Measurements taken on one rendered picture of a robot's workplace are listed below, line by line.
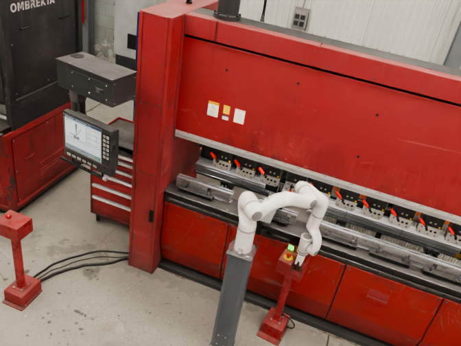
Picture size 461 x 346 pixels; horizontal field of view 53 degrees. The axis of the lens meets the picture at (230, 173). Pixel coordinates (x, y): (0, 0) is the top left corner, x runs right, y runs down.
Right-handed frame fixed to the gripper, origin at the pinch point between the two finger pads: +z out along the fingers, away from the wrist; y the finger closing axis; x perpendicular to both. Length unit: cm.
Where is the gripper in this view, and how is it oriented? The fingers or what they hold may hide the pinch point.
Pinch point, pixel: (298, 266)
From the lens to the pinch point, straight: 356.9
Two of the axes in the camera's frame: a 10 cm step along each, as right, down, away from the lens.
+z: -1.1, 8.1, 5.8
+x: 8.8, 3.5, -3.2
